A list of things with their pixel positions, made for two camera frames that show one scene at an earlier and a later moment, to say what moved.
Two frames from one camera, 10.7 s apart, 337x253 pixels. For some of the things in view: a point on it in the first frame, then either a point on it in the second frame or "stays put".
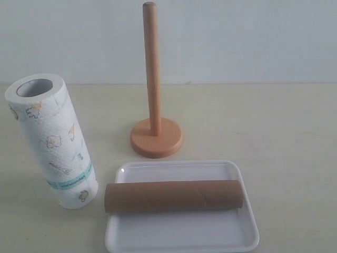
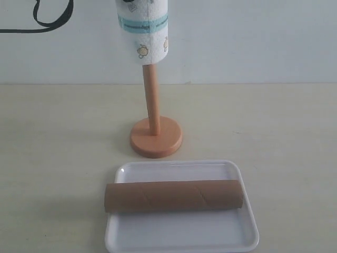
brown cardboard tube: (127, 197) stays put
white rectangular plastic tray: (179, 205) stays put
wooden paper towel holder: (156, 137) stays put
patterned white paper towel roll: (40, 101) -> (147, 21)
